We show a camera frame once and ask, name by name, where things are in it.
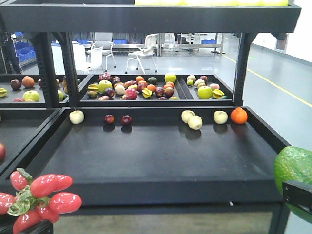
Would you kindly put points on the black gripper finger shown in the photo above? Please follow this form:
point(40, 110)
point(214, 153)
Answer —
point(298, 194)
point(44, 227)

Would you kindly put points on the red cherry tomato bunch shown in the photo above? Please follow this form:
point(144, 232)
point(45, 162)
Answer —
point(41, 199)

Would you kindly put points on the green avocado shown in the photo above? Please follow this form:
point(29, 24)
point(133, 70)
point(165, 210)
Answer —
point(294, 163)

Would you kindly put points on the black fruit stand left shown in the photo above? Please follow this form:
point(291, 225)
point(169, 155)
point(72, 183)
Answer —
point(25, 112)

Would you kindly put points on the black fruit display stand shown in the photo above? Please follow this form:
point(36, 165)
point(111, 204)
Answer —
point(215, 172)

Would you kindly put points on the red apple left stand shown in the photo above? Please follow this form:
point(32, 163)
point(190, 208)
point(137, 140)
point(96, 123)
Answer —
point(2, 151)

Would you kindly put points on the orange tangerine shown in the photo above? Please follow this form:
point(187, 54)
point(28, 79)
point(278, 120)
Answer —
point(239, 116)

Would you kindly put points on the pale pear far right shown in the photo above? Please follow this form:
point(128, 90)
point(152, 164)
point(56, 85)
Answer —
point(220, 117)

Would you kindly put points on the dark red plum left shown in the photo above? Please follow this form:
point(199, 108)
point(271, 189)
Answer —
point(109, 119)

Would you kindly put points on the dark red plum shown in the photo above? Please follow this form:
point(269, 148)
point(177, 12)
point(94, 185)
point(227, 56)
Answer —
point(109, 119)
point(126, 120)

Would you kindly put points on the pale pear front middle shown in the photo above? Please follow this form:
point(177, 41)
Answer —
point(195, 122)

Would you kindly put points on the yellow starfruit right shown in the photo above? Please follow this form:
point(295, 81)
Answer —
point(217, 94)

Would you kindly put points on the dark red plum right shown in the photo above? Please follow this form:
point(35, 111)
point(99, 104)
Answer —
point(126, 120)

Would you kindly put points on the pale pear back middle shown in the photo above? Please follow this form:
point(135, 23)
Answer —
point(186, 114)

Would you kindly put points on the large green apple right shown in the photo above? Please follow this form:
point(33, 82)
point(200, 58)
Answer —
point(204, 92)

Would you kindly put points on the large green apple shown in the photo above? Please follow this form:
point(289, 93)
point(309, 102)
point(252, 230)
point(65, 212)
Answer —
point(103, 84)
point(204, 92)

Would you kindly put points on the large green apple left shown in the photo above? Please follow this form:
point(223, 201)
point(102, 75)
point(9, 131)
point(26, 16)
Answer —
point(103, 84)

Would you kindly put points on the red apple middle tray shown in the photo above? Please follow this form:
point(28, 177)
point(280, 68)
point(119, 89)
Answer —
point(131, 94)

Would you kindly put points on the yellow green apple back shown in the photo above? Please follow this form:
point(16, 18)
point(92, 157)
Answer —
point(170, 77)

